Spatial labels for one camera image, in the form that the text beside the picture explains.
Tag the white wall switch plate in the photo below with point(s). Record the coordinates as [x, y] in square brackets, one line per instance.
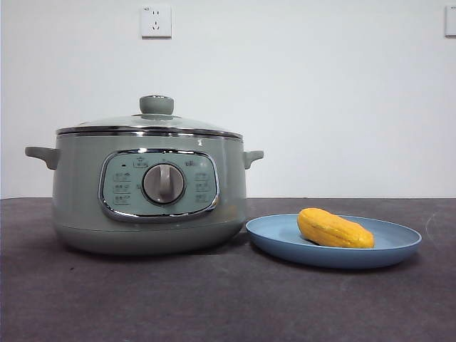
[451, 21]

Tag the pale green electric steamer pot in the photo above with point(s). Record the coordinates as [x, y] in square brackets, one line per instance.
[78, 178]

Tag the yellow corn cob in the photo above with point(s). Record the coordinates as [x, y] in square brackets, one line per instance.
[331, 229]

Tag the white wall socket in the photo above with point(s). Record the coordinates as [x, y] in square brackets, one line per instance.
[156, 21]

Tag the blue round plate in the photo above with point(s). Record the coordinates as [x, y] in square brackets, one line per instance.
[285, 246]

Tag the glass lid with green knob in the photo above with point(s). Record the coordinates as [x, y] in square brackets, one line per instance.
[156, 105]

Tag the stainless steel steamer insert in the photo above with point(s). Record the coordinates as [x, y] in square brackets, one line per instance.
[142, 135]

